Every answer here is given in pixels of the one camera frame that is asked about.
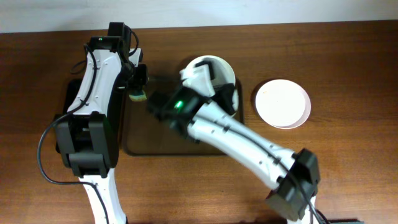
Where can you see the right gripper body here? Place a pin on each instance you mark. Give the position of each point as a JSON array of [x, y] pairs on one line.
[[219, 95]]

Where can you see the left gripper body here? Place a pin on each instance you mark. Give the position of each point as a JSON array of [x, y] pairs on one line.
[[135, 74]]

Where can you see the green yellow sponge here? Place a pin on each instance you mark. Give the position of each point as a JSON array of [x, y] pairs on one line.
[[137, 95]]

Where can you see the white plate top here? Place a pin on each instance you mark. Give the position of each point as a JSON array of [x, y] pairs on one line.
[[225, 70]]

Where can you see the white plate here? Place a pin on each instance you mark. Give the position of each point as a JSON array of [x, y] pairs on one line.
[[225, 70], [282, 104]]

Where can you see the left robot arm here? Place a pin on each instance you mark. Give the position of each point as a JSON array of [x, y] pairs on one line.
[[87, 138]]

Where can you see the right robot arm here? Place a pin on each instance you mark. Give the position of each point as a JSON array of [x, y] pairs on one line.
[[202, 108]]

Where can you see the brown translucent serving tray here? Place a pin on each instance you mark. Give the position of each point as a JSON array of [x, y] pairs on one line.
[[144, 135]]

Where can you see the black rectangular tray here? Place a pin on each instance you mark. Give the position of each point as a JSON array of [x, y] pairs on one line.
[[70, 96]]

